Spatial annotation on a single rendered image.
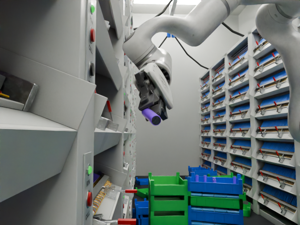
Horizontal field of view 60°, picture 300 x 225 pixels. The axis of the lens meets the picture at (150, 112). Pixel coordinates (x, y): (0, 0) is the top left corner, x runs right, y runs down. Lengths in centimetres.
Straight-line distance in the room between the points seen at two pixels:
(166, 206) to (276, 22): 101
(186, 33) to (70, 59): 51
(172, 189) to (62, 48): 123
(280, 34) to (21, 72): 80
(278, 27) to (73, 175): 81
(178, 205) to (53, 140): 129
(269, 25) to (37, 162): 85
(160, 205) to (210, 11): 102
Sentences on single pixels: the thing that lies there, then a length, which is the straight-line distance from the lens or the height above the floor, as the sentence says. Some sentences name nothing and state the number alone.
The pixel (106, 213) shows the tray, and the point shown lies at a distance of 67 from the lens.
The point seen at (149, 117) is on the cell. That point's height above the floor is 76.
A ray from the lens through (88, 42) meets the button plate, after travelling 32.
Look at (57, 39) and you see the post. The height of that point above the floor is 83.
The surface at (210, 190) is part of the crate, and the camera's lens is 156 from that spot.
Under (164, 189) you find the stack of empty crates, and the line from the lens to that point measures 145.
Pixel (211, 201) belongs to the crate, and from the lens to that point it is 157.
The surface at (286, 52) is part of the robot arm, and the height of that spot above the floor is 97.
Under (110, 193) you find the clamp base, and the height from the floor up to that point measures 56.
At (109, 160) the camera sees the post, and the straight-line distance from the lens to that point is 98.
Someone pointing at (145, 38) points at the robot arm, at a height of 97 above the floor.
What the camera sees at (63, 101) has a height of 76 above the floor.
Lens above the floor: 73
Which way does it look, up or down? 5 degrees up
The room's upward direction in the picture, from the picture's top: straight up
